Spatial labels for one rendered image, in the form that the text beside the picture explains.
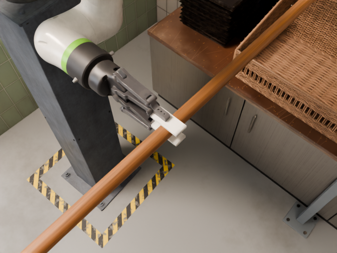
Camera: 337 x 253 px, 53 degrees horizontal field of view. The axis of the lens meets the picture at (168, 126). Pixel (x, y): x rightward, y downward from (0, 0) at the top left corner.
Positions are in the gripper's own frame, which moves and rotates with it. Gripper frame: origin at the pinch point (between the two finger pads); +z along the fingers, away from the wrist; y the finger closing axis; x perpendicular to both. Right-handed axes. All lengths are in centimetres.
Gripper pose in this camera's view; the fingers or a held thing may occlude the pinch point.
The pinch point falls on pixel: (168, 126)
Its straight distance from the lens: 67.8
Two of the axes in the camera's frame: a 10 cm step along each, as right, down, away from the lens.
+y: 0.0, 5.2, 8.5
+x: -6.7, 6.3, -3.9
